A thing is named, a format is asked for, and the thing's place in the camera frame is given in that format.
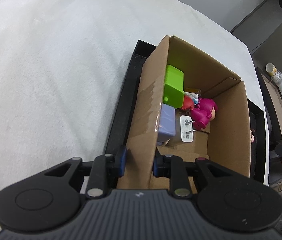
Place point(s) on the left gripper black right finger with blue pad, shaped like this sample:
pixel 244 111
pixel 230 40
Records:
pixel 173 168

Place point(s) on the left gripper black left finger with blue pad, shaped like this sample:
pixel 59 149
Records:
pixel 104 172

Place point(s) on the brown cardboard box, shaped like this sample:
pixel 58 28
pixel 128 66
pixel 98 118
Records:
pixel 205 129

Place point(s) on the black rectangular tray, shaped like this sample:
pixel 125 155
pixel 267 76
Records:
pixel 127 101

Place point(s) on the lavender square box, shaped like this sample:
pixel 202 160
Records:
pixel 167 125

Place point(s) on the white plug charger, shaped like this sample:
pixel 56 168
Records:
pixel 186 128

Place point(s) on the brown-haired doll figurine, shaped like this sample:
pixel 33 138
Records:
pixel 252 136

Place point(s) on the black framed cardboard board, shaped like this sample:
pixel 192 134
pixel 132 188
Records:
pixel 272 98

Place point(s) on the magenta toy figure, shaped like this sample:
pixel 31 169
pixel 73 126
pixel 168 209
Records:
pixel 203 112

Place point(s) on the red round toy figure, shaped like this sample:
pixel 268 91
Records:
pixel 189 103

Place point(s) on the green hexagonal plastic block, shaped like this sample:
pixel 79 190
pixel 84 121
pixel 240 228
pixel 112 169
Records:
pixel 173 87

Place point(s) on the yellow-capped plastic bottle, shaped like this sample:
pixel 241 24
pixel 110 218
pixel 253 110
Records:
pixel 275 74

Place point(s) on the white fuzzy blanket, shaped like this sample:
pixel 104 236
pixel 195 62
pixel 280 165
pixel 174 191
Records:
pixel 62 65

